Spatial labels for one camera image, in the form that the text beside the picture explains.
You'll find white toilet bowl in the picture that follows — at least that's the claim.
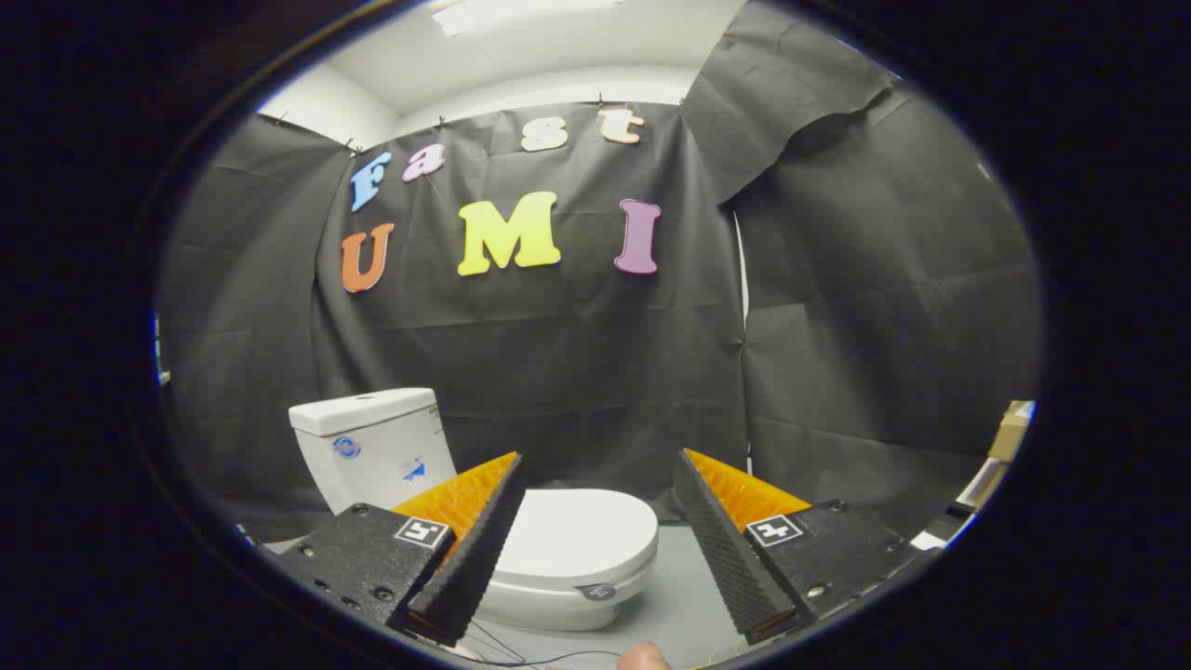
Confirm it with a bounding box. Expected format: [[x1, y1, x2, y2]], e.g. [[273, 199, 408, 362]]
[[475, 558, 652, 633]]

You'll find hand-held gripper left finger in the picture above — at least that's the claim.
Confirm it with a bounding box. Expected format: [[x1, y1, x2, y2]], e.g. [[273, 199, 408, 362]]
[[275, 452, 527, 648]]

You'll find white toilet lid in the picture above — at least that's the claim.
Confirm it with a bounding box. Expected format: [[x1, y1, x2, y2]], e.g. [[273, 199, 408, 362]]
[[493, 489, 660, 602]]

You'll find thin black cable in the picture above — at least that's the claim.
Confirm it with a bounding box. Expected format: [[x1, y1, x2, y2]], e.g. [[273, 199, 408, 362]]
[[463, 619, 643, 668]]

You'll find black backdrop cloth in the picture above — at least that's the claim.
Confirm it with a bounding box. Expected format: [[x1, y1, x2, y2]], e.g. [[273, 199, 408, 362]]
[[158, 0, 1041, 543]]

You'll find cardboard box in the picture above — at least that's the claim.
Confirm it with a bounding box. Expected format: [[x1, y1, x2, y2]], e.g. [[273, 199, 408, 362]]
[[986, 400, 1037, 462]]

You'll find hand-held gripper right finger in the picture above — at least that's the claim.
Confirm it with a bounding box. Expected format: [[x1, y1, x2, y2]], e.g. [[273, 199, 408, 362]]
[[674, 449, 931, 646]]

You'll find white toilet tank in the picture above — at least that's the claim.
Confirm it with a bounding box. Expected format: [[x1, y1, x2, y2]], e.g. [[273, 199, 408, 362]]
[[288, 388, 459, 515]]

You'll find ceiling light panel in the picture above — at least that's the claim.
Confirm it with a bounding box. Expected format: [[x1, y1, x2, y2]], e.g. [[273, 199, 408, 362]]
[[430, 0, 626, 37]]

